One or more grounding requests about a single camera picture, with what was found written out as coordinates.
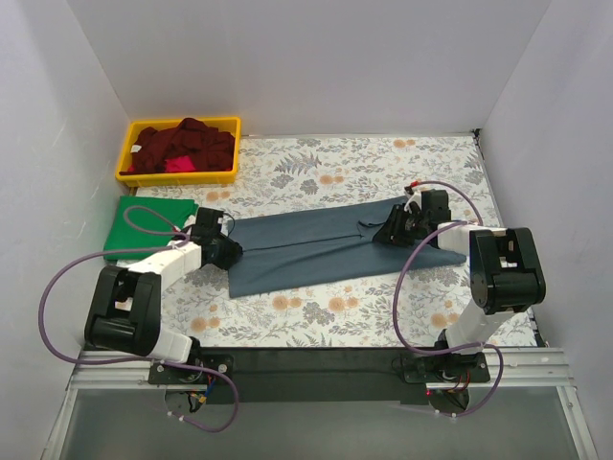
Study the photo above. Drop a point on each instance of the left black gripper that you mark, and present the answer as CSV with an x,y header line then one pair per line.
x,y
229,251

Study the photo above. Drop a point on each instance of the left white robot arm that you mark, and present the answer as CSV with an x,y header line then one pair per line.
x,y
125,313

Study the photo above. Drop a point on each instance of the dark red t shirt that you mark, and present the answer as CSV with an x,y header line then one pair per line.
x,y
210,149

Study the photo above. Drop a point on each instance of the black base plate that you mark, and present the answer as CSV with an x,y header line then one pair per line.
x,y
312,375

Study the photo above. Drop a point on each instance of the folded green t shirt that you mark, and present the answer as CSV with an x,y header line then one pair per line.
x,y
124,236

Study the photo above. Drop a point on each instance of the pink t shirt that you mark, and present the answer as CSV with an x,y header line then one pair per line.
x,y
182,164

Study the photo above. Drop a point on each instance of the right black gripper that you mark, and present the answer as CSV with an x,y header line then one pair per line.
x,y
395,227

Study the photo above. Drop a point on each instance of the aluminium frame rail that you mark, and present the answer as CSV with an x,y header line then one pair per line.
x,y
130,375

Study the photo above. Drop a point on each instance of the yellow plastic bin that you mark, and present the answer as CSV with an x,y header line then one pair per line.
x,y
231,124

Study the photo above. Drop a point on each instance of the floral table mat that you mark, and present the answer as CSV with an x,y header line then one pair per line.
x,y
295,174

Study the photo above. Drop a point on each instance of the blue-grey t shirt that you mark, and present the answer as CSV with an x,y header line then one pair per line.
x,y
313,247

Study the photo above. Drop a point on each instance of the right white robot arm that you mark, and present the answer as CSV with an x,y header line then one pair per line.
x,y
505,274

